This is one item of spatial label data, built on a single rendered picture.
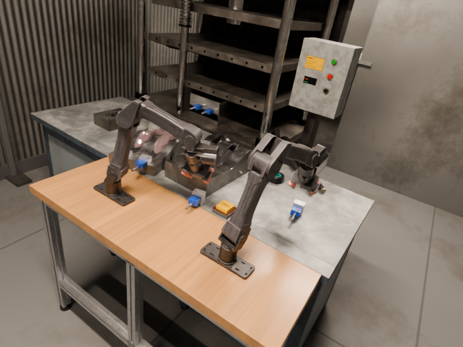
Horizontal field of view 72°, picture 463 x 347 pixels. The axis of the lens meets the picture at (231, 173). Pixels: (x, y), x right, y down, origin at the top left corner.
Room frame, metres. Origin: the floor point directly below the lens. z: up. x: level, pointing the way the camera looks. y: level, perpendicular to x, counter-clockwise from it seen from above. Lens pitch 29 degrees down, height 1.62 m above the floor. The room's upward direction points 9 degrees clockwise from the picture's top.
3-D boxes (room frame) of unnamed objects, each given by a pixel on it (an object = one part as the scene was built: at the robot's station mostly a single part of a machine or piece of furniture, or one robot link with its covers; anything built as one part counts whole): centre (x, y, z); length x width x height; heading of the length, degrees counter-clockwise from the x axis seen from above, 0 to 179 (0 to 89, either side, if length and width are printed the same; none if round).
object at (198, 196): (1.14, 0.14, 0.83); 0.13 x 0.05 x 0.05; 163
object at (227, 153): (1.50, 0.10, 0.92); 0.35 x 0.16 x 0.09; 149
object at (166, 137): (1.61, 0.43, 0.90); 0.26 x 0.18 x 0.08; 167
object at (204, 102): (2.47, 0.15, 0.87); 0.50 x 0.27 x 0.17; 149
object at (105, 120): (1.90, 0.79, 0.84); 0.20 x 0.15 x 0.07; 149
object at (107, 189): (1.14, 0.49, 0.84); 0.20 x 0.07 x 0.08; 61
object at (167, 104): (2.57, 0.15, 0.76); 1.30 x 0.84 x 0.06; 59
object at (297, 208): (1.19, -0.31, 0.83); 0.13 x 0.05 x 0.05; 159
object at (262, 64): (2.61, 0.13, 1.27); 1.10 x 0.74 x 0.05; 59
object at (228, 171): (1.51, 0.09, 0.87); 0.50 x 0.26 x 0.14; 149
